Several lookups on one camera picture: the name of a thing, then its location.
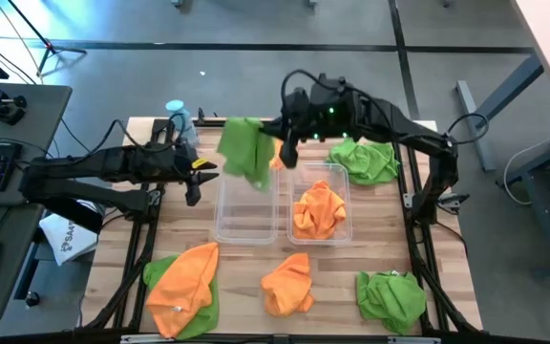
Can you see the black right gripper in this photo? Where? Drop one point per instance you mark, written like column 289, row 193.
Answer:
column 290, row 148

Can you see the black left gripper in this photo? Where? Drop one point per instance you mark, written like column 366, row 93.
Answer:
column 186, row 174

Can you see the orange microfiber towel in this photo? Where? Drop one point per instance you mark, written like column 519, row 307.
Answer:
column 318, row 212
column 276, row 160
column 184, row 286
column 287, row 286

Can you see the green microfiber towel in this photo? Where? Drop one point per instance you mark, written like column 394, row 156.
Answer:
column 363, row 162
column 389, row 301
column 244, row 148
column 153, row 272

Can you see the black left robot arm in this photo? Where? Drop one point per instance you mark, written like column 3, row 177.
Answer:
column 112, row 165

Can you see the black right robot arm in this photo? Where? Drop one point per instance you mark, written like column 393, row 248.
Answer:
column 399, row 126

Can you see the clear plastic bin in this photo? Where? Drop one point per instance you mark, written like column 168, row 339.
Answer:
column 303, row 172
column 246, row 224

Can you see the silver mounting plate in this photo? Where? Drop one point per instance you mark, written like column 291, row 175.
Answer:
column 408, row 200
column 154, row 197

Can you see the black table clamp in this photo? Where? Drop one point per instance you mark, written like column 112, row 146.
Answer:
column 201, row 116

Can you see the light blue bottle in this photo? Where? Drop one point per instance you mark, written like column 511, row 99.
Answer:
column 179, row 114

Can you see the black bar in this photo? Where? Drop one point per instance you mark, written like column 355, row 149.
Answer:
column 79, row 220

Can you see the dark grey desk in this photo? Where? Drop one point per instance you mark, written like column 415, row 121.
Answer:
column 46, row 110

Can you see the black tripod stand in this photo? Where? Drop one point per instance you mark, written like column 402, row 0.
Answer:
column 51, row 48

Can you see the black caster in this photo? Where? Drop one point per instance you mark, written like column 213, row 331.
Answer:
column 32, row 299

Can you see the black aluminium table frame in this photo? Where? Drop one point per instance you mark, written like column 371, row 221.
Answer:
column 160, row 126

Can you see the silver bracket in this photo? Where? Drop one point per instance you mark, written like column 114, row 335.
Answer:
column 146, row 338
column 413, row 340

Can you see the black clamp mount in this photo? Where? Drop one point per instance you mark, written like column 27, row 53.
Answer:
column 8, row 114

